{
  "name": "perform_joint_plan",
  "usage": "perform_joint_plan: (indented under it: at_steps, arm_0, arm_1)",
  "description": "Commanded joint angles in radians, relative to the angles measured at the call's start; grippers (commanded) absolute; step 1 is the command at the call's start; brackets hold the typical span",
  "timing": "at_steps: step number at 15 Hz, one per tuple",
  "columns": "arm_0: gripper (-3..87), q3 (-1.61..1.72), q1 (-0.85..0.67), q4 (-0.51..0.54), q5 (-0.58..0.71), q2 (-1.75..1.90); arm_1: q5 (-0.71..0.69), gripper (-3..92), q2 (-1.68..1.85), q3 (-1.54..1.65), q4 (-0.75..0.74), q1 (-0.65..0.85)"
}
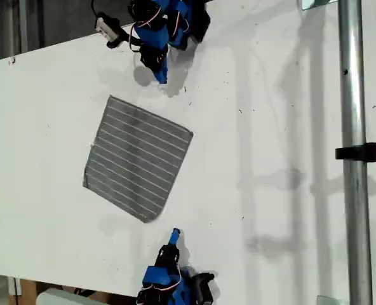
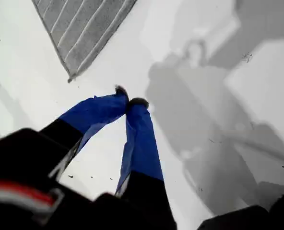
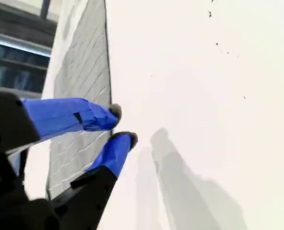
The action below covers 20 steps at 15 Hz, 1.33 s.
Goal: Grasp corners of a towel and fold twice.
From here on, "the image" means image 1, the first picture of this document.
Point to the grey white-striped towel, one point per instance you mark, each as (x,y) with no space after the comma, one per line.
(137,159)

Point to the white box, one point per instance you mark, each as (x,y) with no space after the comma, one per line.
(61,298)

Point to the wooden table leg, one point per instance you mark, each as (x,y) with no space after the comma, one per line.
(26,290)

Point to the small dark table-edge clip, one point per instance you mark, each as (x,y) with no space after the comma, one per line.
(12,60)

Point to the black clamp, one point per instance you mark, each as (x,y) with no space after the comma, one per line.
(366,152)

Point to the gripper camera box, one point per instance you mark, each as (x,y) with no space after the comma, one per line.
(204,289)
(107,28)

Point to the metal bracket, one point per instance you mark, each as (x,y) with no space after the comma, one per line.
(312,3)

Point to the steel post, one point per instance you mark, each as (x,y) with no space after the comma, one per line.
(353,95)

